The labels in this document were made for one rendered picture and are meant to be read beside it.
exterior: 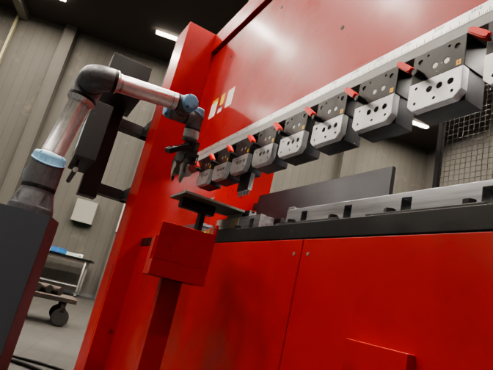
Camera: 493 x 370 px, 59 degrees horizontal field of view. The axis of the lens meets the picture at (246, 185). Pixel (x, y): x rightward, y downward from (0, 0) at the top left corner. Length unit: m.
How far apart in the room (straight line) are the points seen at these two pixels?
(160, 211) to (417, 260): 1.95
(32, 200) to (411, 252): 1.23
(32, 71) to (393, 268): 12.96
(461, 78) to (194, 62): 2.07
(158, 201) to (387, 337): 1.94
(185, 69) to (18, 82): 10.76
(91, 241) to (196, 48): 9.53
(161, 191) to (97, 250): 9.47
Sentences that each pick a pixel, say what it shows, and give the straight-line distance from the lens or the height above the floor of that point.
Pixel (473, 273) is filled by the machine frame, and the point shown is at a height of 0.76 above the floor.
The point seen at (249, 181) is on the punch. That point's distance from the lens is 1.83.
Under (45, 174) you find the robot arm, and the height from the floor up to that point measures 0.91.
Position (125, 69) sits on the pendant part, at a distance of 2.92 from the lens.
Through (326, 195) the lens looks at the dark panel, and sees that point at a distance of 2.23.
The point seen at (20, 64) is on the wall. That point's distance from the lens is 13.64.
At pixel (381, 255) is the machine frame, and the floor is 0.79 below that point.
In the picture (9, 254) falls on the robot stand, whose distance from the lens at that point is 1.61.
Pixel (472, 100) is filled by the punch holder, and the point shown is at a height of 1.18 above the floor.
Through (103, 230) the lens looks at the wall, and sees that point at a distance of 12.06.
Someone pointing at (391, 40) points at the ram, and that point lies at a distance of 1.37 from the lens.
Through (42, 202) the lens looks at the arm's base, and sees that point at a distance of 1.66.
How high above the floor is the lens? 0.63
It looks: 15 degrees up
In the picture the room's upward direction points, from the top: 13 degrees clockwise
